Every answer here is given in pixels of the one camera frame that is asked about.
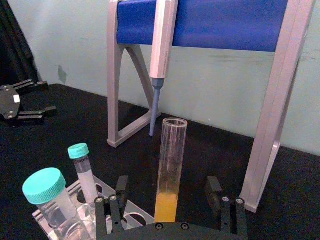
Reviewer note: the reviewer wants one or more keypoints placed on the narrow tube with teal cap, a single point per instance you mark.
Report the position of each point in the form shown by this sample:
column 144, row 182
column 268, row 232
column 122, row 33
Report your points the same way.
column 78, row 151

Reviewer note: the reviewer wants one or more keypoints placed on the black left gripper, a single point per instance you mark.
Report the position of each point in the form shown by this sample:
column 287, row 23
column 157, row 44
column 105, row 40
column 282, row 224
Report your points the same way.
column 7, row 102

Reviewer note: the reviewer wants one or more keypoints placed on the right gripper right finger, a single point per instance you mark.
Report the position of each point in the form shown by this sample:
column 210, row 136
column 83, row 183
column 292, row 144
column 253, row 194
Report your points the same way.
column 231, row 215

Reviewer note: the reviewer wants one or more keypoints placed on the glass tube with orange liquid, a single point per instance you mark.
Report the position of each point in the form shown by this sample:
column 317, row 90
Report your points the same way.
column 171, row 162

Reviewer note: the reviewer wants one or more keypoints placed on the clear acrylic tube rack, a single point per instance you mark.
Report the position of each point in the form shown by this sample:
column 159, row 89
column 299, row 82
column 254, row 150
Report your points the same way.
column 133, row 208

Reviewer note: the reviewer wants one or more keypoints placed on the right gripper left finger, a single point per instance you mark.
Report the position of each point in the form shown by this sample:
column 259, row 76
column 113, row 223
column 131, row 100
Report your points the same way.
column 112, row 212

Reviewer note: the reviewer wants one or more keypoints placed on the black table cloth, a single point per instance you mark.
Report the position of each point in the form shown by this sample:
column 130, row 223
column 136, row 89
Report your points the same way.
column 200, row 162

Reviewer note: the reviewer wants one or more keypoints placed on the wide tube with teal cap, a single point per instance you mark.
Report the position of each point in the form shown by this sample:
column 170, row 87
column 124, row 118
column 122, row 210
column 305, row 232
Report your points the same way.
column 43, row 185

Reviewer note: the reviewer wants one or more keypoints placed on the white and blue pipette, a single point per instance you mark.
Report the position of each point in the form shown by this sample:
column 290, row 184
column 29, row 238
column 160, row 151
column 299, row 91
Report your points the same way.
column 162, row 50

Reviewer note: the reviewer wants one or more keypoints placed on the black draped fabric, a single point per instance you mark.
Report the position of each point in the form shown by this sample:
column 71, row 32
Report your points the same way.
column 12, row 37

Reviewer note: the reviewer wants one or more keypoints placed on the grey stand with blue bar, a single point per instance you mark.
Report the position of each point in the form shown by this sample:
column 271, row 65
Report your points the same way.
column 225, row 22

